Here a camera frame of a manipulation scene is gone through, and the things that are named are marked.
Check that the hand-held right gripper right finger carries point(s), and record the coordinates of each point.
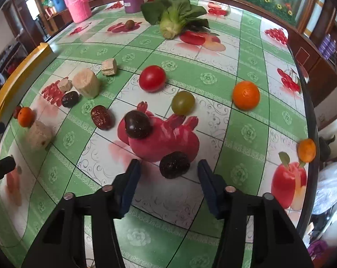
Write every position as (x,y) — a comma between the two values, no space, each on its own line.
(210,192)

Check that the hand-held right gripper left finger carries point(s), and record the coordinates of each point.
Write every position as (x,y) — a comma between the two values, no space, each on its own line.
(130,189)

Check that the orange tangerine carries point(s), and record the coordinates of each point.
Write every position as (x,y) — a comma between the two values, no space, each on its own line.
(25,116)
(246,95)

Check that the dark purple plum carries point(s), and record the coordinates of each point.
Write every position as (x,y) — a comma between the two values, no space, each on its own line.
(137,124)
(174,165)

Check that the yellow-rimmed white foam tray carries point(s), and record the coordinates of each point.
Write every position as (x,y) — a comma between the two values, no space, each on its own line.
(17,81)

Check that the red-brown date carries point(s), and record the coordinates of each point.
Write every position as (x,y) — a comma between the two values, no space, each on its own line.
(102,117)

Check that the red strawberry on table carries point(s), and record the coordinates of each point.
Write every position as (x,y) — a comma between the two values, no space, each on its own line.
(16,111)

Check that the green fruit-print tablecloth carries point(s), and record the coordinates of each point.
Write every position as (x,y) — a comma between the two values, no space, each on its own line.
(241,145)

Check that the dark maroon date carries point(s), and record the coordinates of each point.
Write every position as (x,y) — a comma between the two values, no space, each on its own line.
(70,99)

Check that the green grape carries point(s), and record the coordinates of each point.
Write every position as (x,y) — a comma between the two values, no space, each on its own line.
(183,102)

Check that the small orange kumquat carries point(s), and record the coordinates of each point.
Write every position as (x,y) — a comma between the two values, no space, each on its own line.
(307,150)

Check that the red tomato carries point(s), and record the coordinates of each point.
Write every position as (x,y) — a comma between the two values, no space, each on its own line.
(152,78)

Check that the white plastic bag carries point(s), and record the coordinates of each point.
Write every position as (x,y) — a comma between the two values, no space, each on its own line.
(330,187)

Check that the black bag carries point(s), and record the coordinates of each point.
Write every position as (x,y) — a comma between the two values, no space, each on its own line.
(326,146)

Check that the green plastic container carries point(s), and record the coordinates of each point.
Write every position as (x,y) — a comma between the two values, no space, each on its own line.
(47,2)

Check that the blue thermos jug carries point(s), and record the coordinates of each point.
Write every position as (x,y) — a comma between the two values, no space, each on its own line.
(58,0)

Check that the pink knit-sleeved bottle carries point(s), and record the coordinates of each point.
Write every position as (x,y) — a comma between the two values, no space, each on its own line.
(77,8)

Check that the small brown fruit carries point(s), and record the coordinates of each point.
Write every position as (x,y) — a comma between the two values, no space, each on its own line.
(129,24)

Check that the low brown wooden cabinet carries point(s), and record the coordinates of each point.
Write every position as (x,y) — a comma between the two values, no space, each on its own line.
(316,64)

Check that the green bok choy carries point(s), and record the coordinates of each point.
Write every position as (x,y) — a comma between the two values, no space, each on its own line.
(171,25)

